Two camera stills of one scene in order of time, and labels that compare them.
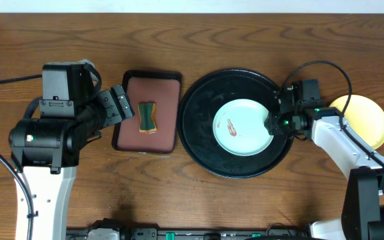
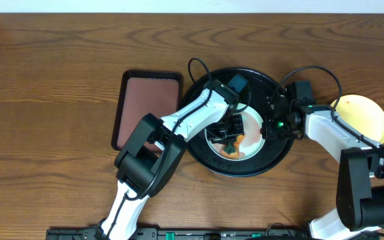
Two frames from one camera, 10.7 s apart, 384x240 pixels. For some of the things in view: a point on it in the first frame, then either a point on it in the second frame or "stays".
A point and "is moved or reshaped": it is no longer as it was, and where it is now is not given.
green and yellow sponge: [147, 117] to [231, 150]
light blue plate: [239, 128] is moved or reshaped
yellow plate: [364, 116] stays
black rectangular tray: [164, 89] stays
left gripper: [119, 107] to [226, 133]
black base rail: [113, 229] stays
